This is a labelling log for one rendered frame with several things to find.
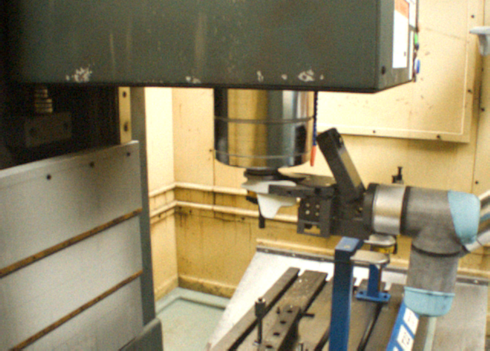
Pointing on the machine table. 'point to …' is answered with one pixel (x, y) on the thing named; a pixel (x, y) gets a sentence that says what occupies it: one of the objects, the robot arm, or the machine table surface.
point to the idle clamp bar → (290, 321)
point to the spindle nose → (262, 128)
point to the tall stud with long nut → (259, 317)
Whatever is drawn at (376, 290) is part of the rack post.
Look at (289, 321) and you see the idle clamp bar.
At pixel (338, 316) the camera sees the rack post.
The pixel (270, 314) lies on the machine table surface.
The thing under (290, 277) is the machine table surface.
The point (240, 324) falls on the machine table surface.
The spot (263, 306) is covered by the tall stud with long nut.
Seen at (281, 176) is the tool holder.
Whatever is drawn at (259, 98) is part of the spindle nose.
